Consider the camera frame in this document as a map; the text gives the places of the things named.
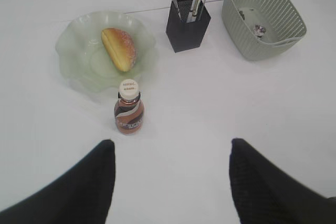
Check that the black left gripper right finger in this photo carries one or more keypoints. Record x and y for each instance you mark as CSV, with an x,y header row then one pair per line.
x,y
263,193

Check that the pale green wavy glass plate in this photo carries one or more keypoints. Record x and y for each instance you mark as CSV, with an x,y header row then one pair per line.
x,y
84,63

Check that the dark paper ball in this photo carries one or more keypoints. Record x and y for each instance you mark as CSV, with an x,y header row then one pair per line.
x,y
242,14

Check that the pale green plastic basket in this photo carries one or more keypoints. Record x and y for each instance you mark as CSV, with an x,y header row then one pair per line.
x,y
284,25

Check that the cream grip ballpoint pen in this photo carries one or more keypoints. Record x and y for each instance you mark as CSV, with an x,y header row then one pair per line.
x,y
194,14

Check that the white paper ball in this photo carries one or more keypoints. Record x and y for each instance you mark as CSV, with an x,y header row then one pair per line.
x,y
259,31

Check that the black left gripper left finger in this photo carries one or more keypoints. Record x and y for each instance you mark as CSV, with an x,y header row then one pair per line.
x,y
83,194

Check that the black mesh pen holder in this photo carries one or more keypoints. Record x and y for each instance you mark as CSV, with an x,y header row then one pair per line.
x,y
181,34

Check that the sugared bread roll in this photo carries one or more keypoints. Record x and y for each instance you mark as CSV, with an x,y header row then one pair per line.
x,y
120,48

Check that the brown Nescafe coffee bottle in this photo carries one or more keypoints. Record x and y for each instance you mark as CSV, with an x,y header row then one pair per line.
x,y
129,108

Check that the blue grip ballpoint pen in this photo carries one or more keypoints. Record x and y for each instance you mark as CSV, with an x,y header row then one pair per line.
x,y
189,18

